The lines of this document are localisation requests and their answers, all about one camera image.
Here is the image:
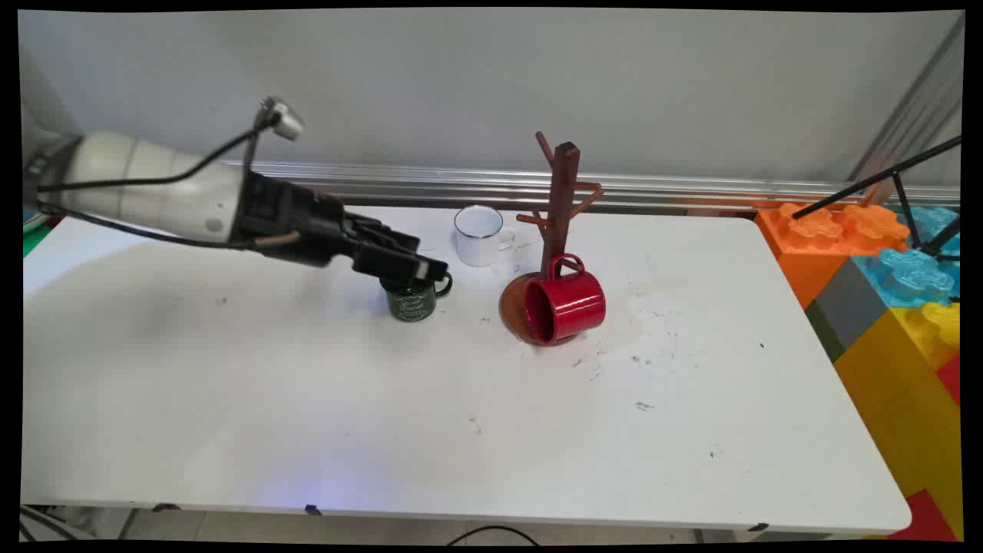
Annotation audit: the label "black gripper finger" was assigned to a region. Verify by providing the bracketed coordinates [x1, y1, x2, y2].
[352, 244, 450, 290]
[347, 214, 422, 256]

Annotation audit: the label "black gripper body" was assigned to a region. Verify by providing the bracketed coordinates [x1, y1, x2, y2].
[241, 171, 363, 269]

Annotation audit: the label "red mug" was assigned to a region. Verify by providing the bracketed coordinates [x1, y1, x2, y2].
[522, 253, 607, 346]

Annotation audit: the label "dark green mug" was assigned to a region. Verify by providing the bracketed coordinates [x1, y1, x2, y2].
[382, 270, 454, 323]

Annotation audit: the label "white enamel mug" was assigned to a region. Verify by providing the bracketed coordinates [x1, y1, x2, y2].
[453, 204, 517, 268]

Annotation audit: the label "brown wooden mug tree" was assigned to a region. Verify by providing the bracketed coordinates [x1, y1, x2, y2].
[498, 131, 606, 347]

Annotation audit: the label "orange foam block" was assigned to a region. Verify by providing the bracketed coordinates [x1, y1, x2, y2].
[754, 201, 912, 310]

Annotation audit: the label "grey foam block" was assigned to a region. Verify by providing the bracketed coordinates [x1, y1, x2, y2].
[805, 257, 892, 363]

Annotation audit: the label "blue foam block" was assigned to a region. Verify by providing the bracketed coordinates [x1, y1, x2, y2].
[851, 205, 962, 310]

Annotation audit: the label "black tripod stand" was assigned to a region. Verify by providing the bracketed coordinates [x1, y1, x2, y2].
[790, 135, 963, 259]

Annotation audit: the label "colourful giant toy bricks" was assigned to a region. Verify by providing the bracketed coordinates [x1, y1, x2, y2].
[832, 301, 965, 540]

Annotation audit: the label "red foam block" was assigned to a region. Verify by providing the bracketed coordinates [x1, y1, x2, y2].
[887, 490, 958, 542]

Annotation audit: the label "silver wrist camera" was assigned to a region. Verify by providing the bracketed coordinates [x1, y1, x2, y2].
[260, 96, 307, 142]

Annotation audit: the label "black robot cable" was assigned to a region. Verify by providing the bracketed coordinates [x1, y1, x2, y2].
[35, 123, 302, 251]

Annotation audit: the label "aluminium wall rail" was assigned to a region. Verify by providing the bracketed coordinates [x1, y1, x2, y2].
[223, 159, 961, 210]

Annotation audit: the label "black floor cable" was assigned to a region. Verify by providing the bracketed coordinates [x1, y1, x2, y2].
[444, 525, 541, 547]

